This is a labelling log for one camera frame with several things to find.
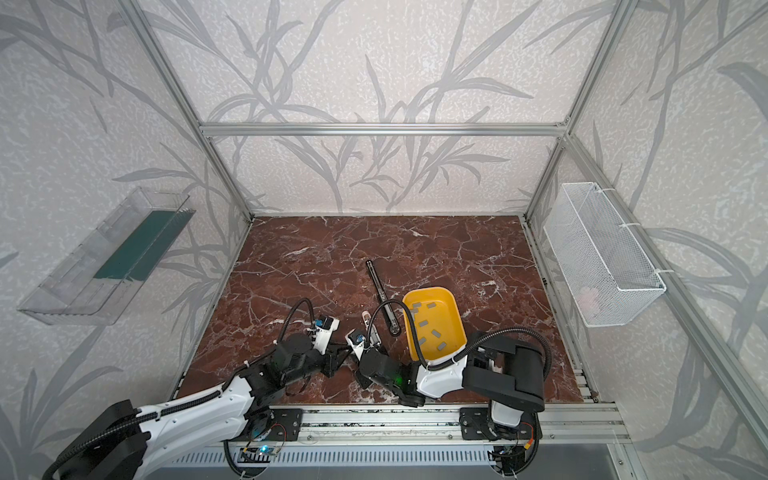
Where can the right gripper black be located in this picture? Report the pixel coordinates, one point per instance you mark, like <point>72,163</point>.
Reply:
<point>365,366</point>

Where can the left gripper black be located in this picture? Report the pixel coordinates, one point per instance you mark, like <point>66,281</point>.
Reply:
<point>330,363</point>

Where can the pink mini stapler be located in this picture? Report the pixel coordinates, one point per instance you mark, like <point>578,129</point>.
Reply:
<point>374,337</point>

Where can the black stapler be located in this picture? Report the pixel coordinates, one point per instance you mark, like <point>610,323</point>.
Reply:
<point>391,320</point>

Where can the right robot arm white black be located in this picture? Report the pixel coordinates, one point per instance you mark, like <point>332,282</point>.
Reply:
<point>508,367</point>

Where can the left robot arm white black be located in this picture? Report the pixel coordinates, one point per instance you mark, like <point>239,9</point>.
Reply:
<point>129,442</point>

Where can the yellow plastic tray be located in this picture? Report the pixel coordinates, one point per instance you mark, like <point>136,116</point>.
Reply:
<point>445,318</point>

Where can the left circuit board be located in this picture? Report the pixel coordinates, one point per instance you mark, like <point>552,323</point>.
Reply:
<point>258,455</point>

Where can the pink object in basket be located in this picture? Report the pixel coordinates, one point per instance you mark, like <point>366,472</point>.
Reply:
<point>588,302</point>

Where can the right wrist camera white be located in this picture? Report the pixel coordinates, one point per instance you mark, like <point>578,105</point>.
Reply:
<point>356,341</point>

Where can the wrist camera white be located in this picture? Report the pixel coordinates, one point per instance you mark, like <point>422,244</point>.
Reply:
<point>356,341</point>
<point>324,327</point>

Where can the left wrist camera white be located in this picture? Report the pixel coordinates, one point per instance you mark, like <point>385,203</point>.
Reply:
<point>324,327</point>

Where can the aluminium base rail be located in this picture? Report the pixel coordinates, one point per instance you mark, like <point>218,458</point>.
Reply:
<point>378,425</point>

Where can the white wire mesh basket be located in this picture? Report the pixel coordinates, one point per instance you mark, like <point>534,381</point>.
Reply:
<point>595,247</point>

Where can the clear acrylic wall shelf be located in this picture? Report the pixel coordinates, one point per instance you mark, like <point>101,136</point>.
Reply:
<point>95,283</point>

